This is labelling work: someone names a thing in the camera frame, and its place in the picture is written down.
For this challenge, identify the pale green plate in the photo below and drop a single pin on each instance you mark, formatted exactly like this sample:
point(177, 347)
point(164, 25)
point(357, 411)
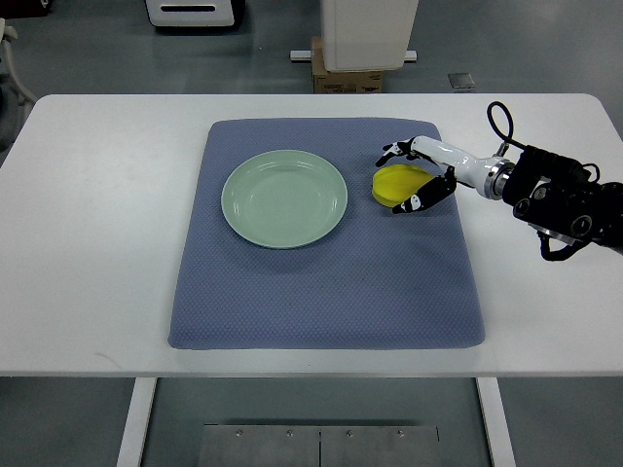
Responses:
point(284, 199)

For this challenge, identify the white pedestal cabinet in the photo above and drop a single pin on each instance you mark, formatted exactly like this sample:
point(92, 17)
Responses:
point(359, 36)

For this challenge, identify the white table frame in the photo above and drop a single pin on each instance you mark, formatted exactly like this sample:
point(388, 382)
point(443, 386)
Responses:
point(166, 416)

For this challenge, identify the brown cardboard box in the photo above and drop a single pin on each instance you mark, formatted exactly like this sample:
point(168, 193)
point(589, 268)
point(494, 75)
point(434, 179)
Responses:
point(324, 81)

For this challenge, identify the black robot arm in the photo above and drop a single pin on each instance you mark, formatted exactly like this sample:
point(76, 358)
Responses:
point(561, 198)

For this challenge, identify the white chair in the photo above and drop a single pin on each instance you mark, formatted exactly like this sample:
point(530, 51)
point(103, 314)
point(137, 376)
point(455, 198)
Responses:
point(17, 101)

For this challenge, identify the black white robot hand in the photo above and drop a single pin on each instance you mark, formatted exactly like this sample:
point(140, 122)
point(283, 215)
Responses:
point(450, 167)

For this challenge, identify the grey floor socket cover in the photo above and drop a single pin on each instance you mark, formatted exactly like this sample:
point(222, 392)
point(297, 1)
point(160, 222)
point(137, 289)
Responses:
point(461, 81)

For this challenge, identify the white machine with slot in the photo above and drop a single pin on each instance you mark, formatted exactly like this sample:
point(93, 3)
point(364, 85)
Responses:
point(178, 13)

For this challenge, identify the yellow starfruit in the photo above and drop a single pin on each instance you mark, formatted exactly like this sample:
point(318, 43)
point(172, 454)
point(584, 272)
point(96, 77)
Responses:
point(392, 184)

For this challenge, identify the grey metal floor plate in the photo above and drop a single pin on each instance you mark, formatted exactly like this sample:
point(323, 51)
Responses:
point(324, 445)

